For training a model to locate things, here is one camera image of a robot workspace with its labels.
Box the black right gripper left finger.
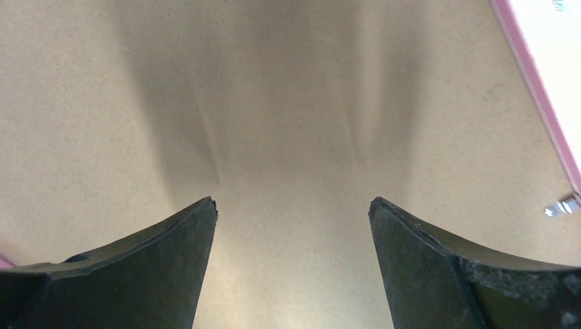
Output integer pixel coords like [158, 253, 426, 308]
[1, 197, 218, 328]

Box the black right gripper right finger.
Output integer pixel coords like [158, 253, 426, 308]
[369, 197, 580, 328]

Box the brown cardboard backing board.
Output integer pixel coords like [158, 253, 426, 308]
[0, 0, 581, 329]

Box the metal frame retaining clip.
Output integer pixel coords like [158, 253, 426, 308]
[544, 194, 580, 217]

